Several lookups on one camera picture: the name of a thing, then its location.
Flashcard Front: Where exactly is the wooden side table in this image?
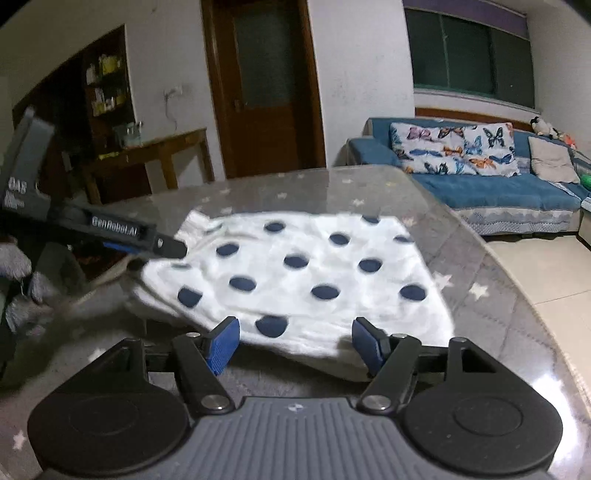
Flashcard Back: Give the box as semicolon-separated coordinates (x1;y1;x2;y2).
81;128;215;206

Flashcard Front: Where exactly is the blue sofa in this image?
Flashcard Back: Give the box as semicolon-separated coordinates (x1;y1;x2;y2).
346;116;591;250

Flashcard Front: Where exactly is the butterfly print pillow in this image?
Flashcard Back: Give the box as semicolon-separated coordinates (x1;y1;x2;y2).
389;122;522;178

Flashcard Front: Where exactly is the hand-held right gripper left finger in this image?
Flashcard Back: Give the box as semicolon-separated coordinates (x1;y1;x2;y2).
46;316;242;414

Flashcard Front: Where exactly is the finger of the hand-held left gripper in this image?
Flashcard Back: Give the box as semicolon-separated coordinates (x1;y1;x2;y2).
102;231;188;260

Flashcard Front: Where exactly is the grey star-print tablecloth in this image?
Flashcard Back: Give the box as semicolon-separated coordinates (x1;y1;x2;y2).
0;165;591;480

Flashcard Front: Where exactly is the black white plush toy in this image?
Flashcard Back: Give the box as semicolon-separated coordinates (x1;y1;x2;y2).
530;117;559;139

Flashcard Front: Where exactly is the black round induction cooker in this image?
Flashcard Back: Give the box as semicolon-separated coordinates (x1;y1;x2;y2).
65;231;127;289

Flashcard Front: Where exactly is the brown wooden door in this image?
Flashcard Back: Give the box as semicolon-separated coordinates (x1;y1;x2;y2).
201;0;326;180

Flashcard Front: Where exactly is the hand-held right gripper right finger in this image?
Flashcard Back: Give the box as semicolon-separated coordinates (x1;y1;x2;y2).
352;318;543;415

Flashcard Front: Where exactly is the green framed window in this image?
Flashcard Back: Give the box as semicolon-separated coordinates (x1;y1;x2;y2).
403;7;536;109

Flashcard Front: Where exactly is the white polka dot garment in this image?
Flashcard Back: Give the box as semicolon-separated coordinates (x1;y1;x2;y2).
124;210;455;381

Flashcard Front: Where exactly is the beige pillow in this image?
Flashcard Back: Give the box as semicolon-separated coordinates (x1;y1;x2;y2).
527;136;580;184

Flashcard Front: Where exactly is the dark wooden shelf cabinet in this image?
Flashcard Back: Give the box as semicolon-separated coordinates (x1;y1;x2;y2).
11;25;139;204

